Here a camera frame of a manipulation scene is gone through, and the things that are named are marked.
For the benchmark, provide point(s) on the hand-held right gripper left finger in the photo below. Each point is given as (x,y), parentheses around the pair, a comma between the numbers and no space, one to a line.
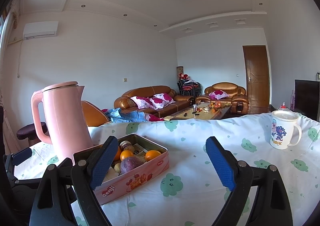
(103,163)

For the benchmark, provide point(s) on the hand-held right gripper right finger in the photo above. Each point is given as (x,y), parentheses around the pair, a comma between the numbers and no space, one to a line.
(221,163)

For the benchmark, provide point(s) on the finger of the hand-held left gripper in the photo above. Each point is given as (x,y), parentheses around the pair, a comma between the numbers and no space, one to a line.
(22,155)

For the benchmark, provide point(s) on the tan round fruit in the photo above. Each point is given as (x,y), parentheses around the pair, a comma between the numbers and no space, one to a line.
(117,167)

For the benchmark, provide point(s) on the purple passion fruit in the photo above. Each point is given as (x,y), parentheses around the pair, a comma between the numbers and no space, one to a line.
(130,165)

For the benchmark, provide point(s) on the pink tin box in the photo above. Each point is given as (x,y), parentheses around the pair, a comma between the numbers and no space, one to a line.
(140,181)

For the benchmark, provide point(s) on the heap of small orange fruits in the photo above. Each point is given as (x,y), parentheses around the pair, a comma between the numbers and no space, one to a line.
(216,104)

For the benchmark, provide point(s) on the dark maroon stool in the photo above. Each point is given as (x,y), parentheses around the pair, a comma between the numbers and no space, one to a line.
(27,131)

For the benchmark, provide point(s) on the white cloud-print tablecloth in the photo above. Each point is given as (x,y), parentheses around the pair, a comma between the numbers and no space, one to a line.
(190,146)

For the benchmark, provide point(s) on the blue checked blanket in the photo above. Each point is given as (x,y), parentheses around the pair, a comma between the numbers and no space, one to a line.
(130,116)

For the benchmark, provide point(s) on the pink electric kettle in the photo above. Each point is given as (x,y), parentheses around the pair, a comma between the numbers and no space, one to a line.
(65,121)

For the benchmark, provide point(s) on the wooden coffee table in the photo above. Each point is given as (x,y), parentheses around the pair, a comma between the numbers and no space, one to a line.
(190,113)

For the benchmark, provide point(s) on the pink floral pillow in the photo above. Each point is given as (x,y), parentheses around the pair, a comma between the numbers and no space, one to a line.
(218,94)
(162,98)
(141,102)

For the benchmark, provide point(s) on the white printed mug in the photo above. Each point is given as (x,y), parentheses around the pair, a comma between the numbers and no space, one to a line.
(282,128)

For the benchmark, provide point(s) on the brown leather armchair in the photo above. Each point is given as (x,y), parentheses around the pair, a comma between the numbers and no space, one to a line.
(225,87)

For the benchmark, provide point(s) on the stacked dark chairs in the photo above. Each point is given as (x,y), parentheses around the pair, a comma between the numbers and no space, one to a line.
(188,85)

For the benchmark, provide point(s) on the red capped bottle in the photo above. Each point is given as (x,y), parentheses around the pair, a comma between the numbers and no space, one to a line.
(283,106)

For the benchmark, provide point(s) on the brown leather sofa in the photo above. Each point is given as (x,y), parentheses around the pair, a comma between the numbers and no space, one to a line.
(150,90)

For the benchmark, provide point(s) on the brown wooden door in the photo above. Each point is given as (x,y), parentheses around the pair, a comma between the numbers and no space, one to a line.
(256,78)

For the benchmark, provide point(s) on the tall patterned vase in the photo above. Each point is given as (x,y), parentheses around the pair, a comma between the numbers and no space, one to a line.
(180,72)

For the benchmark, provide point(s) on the black television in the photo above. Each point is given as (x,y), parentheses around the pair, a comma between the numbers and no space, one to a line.
(307,98)

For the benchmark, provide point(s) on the white air conditioner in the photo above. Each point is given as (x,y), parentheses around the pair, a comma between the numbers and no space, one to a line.
(40,29)

